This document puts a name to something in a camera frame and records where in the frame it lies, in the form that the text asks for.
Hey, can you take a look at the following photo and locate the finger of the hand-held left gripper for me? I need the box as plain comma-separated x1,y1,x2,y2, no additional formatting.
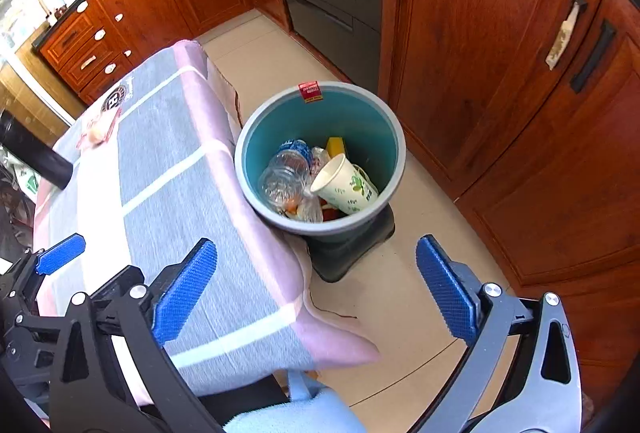
89,264,151,310
15,233,87,294

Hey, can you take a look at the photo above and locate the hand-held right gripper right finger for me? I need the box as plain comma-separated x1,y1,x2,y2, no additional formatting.
415,235,583,433

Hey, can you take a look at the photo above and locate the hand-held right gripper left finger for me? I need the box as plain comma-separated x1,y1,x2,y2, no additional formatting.
49,237,226,433

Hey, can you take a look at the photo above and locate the white paper cup green print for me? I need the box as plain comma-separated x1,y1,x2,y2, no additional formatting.
310,153,380,215

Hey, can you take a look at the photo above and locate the clear plastic wrap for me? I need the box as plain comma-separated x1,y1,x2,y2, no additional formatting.
297,146,331,223

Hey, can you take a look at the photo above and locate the teal trash bin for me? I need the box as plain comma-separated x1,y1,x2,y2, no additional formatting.
234,80,406,244

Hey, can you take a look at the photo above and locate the clear plastic bottle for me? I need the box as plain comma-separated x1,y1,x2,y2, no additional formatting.
257,139,315,209

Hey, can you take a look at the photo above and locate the green white rice bag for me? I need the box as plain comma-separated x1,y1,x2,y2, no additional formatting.
14,166,42,196

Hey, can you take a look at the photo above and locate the black thermos bottle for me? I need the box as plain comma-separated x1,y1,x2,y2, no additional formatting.
0,110,75,190

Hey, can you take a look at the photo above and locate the checked tablecloth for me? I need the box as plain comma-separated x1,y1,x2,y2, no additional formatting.
32,39,381,409

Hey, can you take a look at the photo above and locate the light blue cloth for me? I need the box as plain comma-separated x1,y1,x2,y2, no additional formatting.
222,370,366,433

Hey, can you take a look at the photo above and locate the brown wooden door cabinet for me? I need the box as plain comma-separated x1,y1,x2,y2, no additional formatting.
377,0,640,433

